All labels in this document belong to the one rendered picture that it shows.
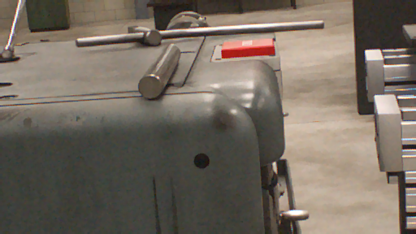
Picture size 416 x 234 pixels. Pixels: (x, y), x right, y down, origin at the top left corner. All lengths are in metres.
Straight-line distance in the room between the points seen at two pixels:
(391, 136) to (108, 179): 0.60
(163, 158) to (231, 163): 0.06
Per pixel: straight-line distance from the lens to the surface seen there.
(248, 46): 0.89
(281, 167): 2.88
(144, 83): 0.70
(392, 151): 1.21
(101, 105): 0.71
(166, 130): 0.69
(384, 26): 6.01
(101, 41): 1.06
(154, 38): 1.06
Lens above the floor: 1.39
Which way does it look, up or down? 13 degrees down
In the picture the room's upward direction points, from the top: 5 degrees counter-clockwise
